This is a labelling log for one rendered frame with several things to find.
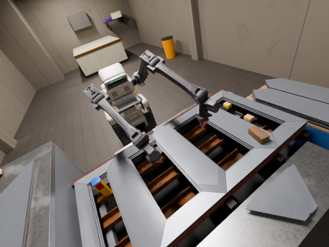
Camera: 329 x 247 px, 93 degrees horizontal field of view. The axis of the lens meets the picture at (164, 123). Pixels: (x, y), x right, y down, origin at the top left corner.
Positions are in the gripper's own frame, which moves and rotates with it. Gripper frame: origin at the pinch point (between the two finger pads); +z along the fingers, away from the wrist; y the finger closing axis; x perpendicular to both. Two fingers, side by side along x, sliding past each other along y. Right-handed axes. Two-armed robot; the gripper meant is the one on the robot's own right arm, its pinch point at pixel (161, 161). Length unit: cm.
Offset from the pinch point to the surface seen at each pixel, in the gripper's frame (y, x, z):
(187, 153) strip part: 16.5, 1.2, 14.4
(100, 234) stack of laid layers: -51, -9, 0
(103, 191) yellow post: -47, 21, 5
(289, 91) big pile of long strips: 116, -7, 39
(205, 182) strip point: 11.6, -23.0, 14.3
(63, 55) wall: -51, 850, -27
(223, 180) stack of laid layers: 20.0, -28.5, 16.7
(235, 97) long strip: 87, 22, 31
